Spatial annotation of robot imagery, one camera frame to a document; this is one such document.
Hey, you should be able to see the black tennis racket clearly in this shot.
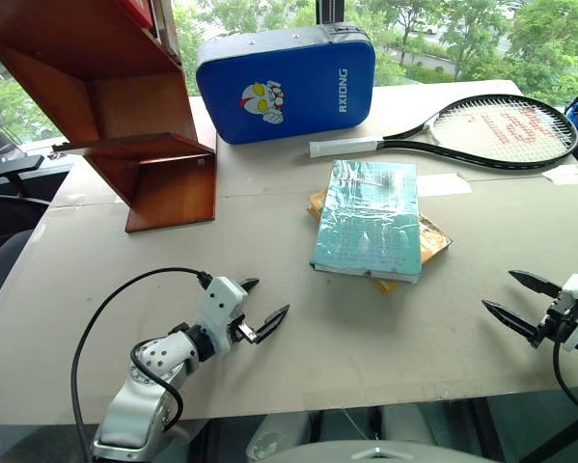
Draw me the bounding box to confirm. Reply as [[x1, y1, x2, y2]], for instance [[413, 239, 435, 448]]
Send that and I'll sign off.
[[308, 93, 578, 172]]

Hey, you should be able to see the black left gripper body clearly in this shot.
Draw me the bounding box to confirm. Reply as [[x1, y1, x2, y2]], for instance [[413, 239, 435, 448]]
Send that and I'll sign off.
[[225, 312, 264, 345]]

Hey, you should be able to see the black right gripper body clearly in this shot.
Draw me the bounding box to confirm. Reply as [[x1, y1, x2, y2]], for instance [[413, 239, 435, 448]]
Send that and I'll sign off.
[[529, 293, 578, 349]]

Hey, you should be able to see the grey chair back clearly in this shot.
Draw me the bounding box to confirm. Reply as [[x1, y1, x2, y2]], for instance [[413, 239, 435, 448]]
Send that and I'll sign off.
[[0, 229, 36, 326]]

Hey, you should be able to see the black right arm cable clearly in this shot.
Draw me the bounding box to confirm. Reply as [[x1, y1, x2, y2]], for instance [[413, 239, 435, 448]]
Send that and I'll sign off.
[[552, 332, 578, 426]]

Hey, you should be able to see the teal plastic-wrapped book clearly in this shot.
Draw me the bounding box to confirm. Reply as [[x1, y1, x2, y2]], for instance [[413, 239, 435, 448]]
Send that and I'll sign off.
[[309, 159, 424, 286]]

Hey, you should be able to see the white paper label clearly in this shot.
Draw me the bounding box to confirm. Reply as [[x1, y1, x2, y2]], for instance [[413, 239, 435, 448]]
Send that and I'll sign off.
[[415, 173, 474, 198]]

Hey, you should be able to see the white rounded robot leg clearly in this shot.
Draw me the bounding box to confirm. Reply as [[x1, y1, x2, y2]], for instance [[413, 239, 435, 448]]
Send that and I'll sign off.
[[379, 403, 445, 448], [245, 410, 315, 461]]

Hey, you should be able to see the blue RXIONG kick pad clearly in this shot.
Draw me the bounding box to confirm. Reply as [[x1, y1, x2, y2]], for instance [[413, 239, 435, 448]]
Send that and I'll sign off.
[[194, 22, 377, 147]]

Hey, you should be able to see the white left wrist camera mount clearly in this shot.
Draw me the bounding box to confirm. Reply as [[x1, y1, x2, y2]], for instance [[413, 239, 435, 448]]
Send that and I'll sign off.
[[195, 276, 249, 353]]

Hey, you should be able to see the black office chair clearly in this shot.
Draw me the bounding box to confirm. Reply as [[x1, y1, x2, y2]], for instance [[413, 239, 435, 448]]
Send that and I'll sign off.
[[0, 113, 75, 252]]

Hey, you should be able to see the yellow book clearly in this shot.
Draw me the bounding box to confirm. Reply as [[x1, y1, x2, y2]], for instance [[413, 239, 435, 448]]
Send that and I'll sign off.
[[305, 188, 454, 295]]

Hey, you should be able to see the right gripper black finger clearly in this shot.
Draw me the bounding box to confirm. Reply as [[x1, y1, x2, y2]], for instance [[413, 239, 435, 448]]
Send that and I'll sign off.
[[481, 298, 542, 345], [508, 269, 564, 299]]

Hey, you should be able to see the red-brown wooden shelf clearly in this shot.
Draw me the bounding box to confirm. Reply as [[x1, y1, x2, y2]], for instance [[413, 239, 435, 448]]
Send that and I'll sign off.
[[0, 0, 218, 235]]

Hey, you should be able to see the white tape piece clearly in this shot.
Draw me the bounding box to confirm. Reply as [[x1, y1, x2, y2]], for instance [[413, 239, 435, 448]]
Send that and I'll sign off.
[[540, 164, 578, 186]]

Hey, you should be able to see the black vertical pole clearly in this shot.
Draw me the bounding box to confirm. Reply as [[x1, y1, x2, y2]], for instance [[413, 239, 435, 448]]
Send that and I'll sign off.
[[315, 0, 344, 26]]

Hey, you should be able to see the black table frame bar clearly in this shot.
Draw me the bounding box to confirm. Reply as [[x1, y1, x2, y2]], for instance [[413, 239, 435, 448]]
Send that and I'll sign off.
[[512, 407, 578, 463]]

